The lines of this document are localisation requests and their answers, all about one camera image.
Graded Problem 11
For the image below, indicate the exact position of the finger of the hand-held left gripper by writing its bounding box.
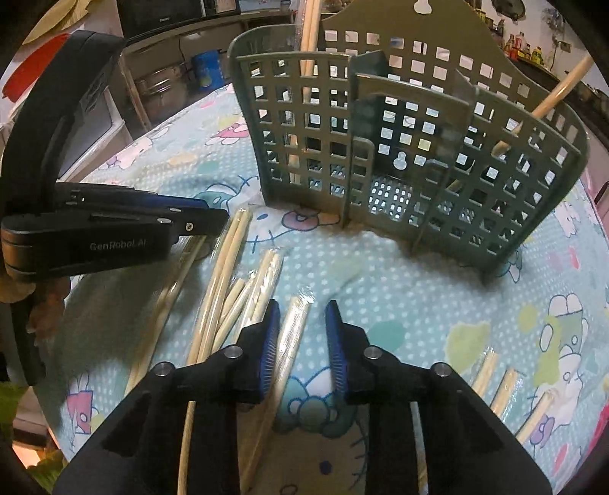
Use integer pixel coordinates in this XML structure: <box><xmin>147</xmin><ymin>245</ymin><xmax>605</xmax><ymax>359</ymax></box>
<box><xmin>138</xmin><ymin>189</ymin><xmax>211</xmax><ymax>213</ymax></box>
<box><xmin>159</xmin><ymin>208</ymin><xmax>230</xmax><ymax>239</ymax></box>

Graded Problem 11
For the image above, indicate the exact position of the blue packet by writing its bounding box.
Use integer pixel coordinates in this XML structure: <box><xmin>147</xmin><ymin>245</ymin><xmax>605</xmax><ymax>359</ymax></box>
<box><xmin>193</xmin><ymin>51</ymin><xmax>224</xmax><ymax>91</ymax></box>

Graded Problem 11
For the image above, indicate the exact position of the large steel pot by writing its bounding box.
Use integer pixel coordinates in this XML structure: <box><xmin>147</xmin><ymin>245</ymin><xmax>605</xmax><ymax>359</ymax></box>
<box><xmin>136</xmin><ymin>64</ymin><xmax>191</xmax><ymax>112</ymax></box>

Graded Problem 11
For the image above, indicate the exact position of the row of condiment bottles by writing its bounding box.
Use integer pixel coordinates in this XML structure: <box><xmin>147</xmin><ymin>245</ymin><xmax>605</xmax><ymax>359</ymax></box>
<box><xmin>504</xmin><ymin>31</ymin><xmax>548</xmax><ymax>65</ymax></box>

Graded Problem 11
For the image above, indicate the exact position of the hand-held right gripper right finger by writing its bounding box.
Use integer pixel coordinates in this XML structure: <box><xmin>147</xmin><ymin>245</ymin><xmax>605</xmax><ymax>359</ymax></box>
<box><xmin>324</xmin><ymin>300</ymin><xmax>555</xmax><ymax>495</ymax></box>

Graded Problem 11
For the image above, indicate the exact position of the cartoon cat printed tablecloth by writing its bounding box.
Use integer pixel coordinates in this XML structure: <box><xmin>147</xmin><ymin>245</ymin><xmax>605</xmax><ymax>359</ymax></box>
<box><xmin>35</xmin><ymin>83</ymin><xmax>609</xmax><ymax>495</ymax></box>

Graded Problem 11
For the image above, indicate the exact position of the wooden shelf unit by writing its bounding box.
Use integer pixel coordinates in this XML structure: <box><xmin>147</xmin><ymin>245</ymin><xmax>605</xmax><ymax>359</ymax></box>
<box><xmin>119</xmin><ymin>14</ymin><xmax>305</xmax><ymax>136</ymax></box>

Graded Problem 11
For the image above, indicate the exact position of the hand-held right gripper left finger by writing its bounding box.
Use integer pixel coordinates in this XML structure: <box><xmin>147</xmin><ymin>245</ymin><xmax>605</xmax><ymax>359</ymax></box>
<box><xmin>52</xmin><ymin>300</ymin><xmax>282</xmax><ymax>495</ymax></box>

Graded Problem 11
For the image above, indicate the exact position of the bamboo chopstick pair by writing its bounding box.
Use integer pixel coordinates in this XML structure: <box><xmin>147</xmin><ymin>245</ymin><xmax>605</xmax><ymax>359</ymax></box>
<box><xmin>247</xmin><ymin>247</ymin><xmax>285</xmax><ymax>329</ymax></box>
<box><xmin>288</xmin><ymin>0</ymin><xmax>325</xmax><ymax>184</ymax></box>
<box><xmin>469</xmin><ymin>350</ymin><xmax>500</xmax><ymax>398</ymax></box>
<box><xmin>447</xmin><ymin>54</ymin><xmax>595</xmax><ymax>191</ymax></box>
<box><xmin>240</xmin><ymin>292</ymin><xmax>312</xmax><ymax>493</ymax></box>
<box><xmin>490</xmin><ymin>369</ymin><xmax>519</xmax><ymax>417</ymax></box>
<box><xmin>516</xmin><ymin>388</ymin><xmax>557</xmax><ymax>446</ymax></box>
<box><xmin>124</xmin><ymin>235</ymin><xmax>207</xmax><ymax>393</ymax></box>
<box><xmin>178</xmin><ymin>208</ymin><xmax>253</xmax><ymax>495</ymax></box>
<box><xmin>212</xmin><ymin>277</ymin><xmax>258</xmax><ymax>353</ymax></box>

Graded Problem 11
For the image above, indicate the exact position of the green plastic utensil basket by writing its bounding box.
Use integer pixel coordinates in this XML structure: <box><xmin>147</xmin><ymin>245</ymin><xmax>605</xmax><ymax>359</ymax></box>
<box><xmin>227</xmin><ymin>0</ymin><xmax>591</xmax><ymax>286</ymax></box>

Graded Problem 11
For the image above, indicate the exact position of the person's left hand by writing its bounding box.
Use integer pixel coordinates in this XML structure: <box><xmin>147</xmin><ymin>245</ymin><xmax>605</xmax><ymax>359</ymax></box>
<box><xmin>26</xmin><ymin>278</ymin><xmax>70</xmax><ymax>335</ymax></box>

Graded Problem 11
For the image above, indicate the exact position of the black microwave oven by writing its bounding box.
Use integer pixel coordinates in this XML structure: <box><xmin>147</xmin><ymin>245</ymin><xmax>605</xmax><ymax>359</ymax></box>
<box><xmin>116</xmin><ymin>0</ymin><xmax>205</xmax><ymax>36</ymax></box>

